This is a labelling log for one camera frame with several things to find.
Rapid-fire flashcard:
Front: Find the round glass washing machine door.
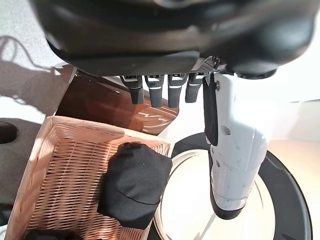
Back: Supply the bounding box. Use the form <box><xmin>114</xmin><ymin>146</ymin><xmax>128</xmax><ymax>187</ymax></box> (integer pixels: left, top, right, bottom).
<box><xmin>148</xmin><ymin>131</ymin><xmax>314</xmax><ymax>240</ymax></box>

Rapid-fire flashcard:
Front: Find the glossy dark brown side table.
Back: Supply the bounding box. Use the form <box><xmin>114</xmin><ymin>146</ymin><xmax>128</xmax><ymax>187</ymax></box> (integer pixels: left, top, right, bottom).
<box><xmin>53</xmin><ymin>65</ymin><xmax>181</xmax><ymax>137</ymax></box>

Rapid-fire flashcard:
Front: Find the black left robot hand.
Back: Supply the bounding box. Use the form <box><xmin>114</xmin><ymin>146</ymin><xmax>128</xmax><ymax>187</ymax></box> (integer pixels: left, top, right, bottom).
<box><xmin>28</xmin><ymin>0</ymin><xmax>320</xmax><ymax>221</ymax></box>

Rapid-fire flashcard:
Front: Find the black garment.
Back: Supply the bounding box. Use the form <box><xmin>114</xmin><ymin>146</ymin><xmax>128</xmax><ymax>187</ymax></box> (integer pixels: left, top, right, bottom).
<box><xmin>96</xmin><ymin>141</ymin><xmax>174</xmax><ymax>231</ymax></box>

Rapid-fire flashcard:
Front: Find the brown wicker laundry basket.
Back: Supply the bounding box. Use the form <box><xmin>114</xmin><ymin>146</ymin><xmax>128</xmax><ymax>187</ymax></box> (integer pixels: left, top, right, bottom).
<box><xmin>4</xmin><ymin>115</ymin><xmax>172</xmax><ymax>240</ymax></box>

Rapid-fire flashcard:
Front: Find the dark blue garment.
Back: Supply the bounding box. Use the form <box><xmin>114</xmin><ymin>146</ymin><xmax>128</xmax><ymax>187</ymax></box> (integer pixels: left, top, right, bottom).
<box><xmin>24</xmin><ymin>228</ymin><xmax>79</xmax><ymax>240</ymax></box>

